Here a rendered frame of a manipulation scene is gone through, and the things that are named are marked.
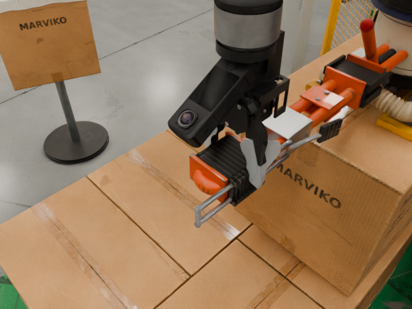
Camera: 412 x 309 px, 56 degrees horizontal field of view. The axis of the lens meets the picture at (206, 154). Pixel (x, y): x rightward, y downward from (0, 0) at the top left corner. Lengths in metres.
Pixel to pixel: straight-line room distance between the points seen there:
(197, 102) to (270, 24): 0.12
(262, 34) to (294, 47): 2.16
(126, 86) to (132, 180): 1.63
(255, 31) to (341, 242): 0.65
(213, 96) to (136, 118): 2.27
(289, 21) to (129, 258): 1.79
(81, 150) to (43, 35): 0.85
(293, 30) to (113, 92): 1.36
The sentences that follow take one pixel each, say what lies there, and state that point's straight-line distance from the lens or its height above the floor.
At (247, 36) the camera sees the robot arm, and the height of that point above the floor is 1.42.
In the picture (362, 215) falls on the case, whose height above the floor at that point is 0.96.
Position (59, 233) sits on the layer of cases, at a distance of 1.40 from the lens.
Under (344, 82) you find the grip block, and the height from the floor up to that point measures 1.22.
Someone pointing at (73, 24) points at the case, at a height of 0.88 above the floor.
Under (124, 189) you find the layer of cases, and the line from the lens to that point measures 1.47.
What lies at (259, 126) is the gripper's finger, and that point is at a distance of 0.49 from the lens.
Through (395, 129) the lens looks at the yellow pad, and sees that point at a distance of 0.93.
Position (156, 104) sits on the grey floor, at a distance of 2.82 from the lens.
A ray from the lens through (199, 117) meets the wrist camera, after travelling 0.44.
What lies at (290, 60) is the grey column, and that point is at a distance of 2.64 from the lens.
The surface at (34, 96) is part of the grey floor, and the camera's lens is 3.14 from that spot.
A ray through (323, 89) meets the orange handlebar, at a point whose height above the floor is 1.22.
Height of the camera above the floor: 1.61
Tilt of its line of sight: 42 degrees down
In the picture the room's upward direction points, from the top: straight up
